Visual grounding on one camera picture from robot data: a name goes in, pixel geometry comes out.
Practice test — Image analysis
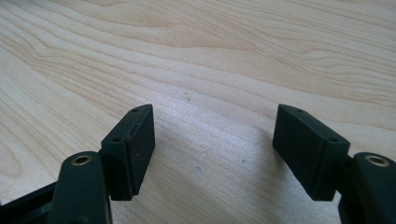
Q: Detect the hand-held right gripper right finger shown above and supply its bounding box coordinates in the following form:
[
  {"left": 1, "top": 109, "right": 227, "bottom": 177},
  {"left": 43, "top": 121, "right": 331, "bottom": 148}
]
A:
[{"left": 272, "top": 104, "right": 351, "bottom": 202}]

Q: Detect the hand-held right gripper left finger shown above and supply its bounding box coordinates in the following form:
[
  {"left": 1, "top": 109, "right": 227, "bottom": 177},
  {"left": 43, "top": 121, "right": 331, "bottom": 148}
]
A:
[{"left": 100, "top": 104, "right": 156, "bottom": 202}]

